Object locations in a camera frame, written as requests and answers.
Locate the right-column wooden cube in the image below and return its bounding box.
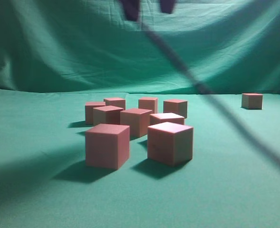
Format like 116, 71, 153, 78
120, 108, 152, 137
241, 93, 263, 110
85, 123, 130, 170

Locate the left-column wooden cube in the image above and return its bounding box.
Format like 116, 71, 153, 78
138, 97, 158, 114
93, 105, 124, 125
147, 122, 194, 166
104, 97, 126, 110

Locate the white-topped marked wooden cube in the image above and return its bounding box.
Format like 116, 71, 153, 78
149, 113, 185, 125

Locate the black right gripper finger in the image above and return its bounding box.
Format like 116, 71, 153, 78
119, 0, 140, 21

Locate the black cable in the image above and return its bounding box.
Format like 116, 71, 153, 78
139, 20, 280, 176

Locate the wooden cube placed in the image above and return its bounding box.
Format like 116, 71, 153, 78
85, 102, 106, 125
163, 99, 188, 118

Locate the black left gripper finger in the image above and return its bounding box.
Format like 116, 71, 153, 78
159, 0, 176, 14

